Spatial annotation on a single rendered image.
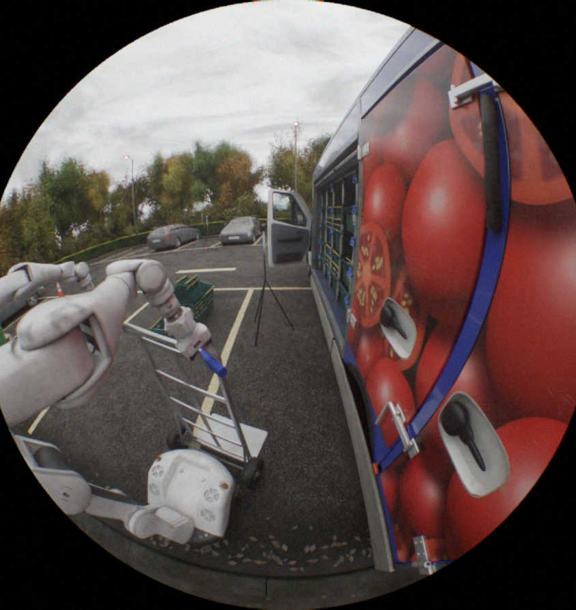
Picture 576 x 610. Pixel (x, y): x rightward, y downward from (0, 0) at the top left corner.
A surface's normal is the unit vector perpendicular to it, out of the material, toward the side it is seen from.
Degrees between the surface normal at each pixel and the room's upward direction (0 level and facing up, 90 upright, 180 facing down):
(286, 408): 0
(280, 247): 88
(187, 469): 0
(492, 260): 90
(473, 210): 90
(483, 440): 90
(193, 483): 0
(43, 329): 72
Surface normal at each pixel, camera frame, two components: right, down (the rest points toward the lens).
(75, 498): 0.99, 0.07
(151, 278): 0.76, 0.30
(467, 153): -1.00, 0.00
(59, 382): 0.93, 0.20
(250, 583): 0.00, -0.90
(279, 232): 0.50, 0.38
